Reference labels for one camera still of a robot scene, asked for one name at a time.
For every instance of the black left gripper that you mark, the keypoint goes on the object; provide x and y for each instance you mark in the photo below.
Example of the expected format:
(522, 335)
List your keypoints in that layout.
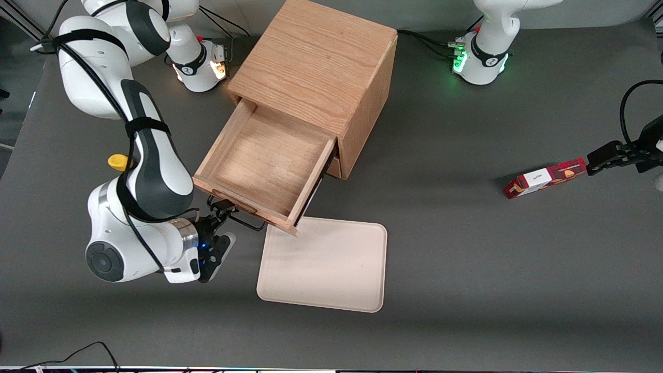
(648, 144)

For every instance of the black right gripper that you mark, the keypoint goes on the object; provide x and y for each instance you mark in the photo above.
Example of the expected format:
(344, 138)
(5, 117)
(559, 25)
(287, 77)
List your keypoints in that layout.
(208, 226)

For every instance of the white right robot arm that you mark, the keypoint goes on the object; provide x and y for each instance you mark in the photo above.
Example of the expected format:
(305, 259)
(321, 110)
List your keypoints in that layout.
(155, 171)

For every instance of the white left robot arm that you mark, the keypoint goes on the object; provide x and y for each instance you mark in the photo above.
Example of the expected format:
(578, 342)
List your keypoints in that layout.
(489, 52)

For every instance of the red cookie box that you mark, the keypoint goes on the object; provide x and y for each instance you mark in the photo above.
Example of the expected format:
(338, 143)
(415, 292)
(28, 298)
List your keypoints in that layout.
(546, 177)

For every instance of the yellow lemon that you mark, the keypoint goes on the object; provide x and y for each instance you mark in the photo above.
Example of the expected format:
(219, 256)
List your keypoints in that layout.
(116, 162)

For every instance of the beige plastic tray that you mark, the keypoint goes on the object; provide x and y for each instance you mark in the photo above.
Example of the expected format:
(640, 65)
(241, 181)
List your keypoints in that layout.
(331, 269)

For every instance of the wooden oak cabinet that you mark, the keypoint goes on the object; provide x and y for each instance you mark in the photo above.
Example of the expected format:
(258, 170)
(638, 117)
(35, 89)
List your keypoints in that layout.
(316, 57)

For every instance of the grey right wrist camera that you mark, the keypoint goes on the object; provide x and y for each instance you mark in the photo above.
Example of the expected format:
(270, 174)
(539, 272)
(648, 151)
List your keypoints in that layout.
(220, 256)

